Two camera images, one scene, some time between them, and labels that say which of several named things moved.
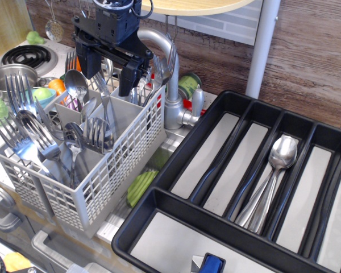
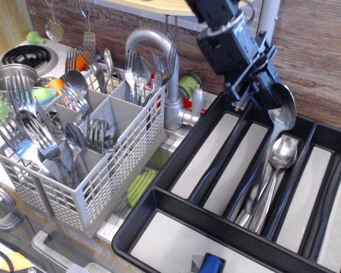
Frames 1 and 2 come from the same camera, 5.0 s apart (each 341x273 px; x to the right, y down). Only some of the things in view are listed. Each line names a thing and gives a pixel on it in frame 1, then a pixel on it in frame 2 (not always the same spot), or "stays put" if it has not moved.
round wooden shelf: x=193 y=7 stays put
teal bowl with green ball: x=44 y=95 stays put
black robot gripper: x=113 y=25 -> x=245 y=60
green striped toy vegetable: x=139 y=187 stays put
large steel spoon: x=104 y=85 -> x=281 y=119
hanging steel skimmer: x=54 y=29 stays put
